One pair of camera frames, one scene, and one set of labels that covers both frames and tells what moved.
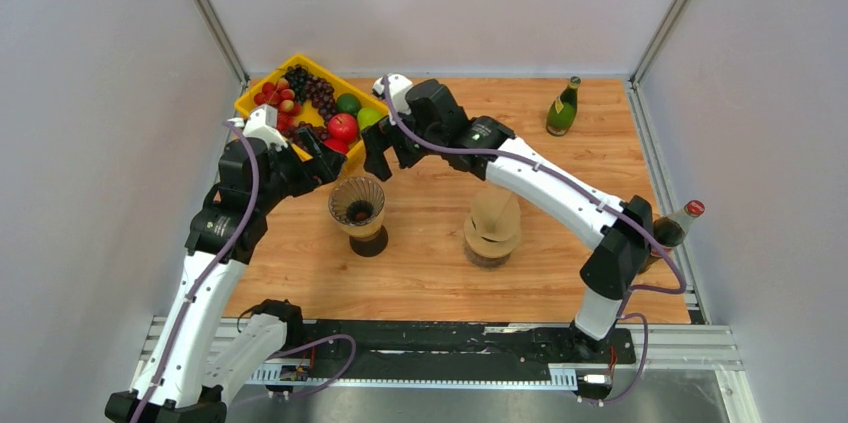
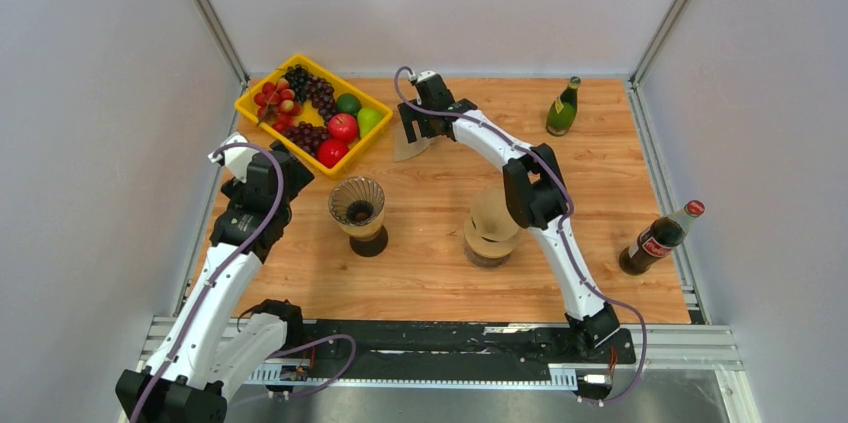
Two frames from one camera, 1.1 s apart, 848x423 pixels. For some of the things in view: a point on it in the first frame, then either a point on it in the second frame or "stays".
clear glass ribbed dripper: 356,200 stays
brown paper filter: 494,224 stays
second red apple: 337,144 stays
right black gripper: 380,137 to 411,114
